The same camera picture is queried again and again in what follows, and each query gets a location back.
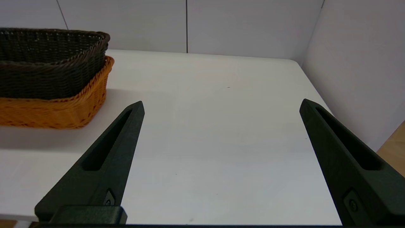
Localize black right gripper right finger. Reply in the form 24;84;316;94
299;99;405;226

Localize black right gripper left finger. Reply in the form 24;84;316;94
35;101;145;222

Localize orange wicker basket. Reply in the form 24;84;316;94
0;56;115;130

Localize dark brown wicker basket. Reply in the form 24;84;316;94
0;28;111;101

